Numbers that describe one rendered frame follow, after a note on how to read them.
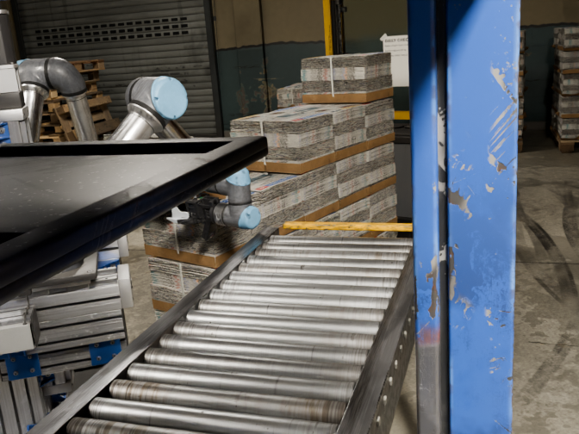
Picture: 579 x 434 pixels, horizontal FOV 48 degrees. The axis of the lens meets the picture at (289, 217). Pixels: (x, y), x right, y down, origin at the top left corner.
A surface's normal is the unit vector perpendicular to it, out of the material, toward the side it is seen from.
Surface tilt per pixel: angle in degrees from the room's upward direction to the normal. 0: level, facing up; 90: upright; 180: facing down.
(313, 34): 90
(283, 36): 90
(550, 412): 0
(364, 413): 0
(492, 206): 90
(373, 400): 0
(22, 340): 90
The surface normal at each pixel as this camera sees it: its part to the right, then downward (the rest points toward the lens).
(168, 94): 0.73, 0.04
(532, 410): -0.07, -0.96
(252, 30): -0.30, 0.27
